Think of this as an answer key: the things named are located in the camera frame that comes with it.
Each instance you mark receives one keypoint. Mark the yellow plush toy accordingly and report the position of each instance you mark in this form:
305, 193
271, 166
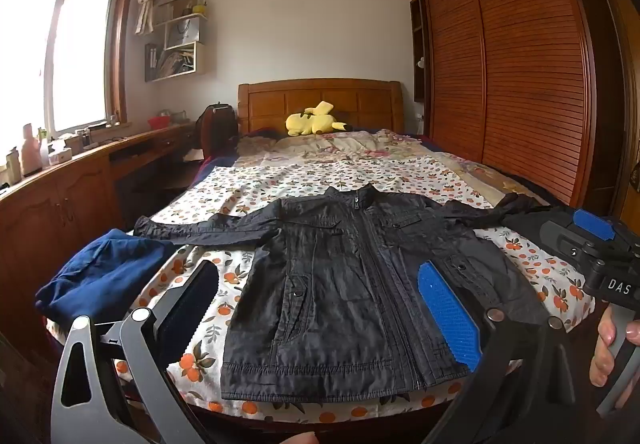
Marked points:
312, 124

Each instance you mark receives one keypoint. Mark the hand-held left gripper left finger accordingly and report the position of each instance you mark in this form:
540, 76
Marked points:
192, 299

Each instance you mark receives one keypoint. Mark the blue folded garment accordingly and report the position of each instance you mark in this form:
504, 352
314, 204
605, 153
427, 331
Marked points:
100, 274

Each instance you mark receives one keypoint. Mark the wooden door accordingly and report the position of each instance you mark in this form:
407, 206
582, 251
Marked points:
631, 134

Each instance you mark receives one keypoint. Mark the grey tumbler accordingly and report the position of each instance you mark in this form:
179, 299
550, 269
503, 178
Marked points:
13, 169

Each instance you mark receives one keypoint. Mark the white shopping bag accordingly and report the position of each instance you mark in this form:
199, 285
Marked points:
182, 34

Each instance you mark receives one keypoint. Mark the black jacket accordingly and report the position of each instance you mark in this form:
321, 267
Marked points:
325, 284

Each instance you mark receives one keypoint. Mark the yellow bottle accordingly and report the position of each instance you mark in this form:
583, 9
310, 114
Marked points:
201, 4

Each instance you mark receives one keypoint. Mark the red bowl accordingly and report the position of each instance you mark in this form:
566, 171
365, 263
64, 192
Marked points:
159, 122

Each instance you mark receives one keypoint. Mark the row of books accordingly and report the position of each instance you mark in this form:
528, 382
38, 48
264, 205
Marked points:
167, 62

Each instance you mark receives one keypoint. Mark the tissue box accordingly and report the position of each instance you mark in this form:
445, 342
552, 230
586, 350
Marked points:
61, 155

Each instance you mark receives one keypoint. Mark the pink white bottle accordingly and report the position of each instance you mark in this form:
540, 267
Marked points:
31, 152

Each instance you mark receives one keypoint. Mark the person's right hand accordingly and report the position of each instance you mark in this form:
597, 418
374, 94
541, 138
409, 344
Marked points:
605, 354

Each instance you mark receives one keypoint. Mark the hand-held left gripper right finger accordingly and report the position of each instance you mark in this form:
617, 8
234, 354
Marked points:
450, 319

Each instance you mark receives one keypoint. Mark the floral quilt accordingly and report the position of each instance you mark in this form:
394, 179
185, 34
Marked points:
350, 144

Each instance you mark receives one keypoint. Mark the person's left hand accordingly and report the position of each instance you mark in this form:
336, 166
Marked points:
297, 439

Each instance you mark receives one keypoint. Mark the wooden desk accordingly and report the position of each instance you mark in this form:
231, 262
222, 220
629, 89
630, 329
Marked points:
75, 184

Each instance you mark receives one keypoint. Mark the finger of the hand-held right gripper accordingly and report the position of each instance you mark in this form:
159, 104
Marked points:
592, 224
555, 234

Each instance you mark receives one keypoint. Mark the wooden wardrobe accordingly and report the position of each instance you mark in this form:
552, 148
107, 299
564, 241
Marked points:
525, 74

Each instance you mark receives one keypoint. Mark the window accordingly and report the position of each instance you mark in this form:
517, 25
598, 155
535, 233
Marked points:
75, 49

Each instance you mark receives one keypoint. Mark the wooden headboard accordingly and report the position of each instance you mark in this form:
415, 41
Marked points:
350, 104

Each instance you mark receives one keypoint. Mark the white wall shelf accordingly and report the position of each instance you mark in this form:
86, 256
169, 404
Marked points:
195, 67

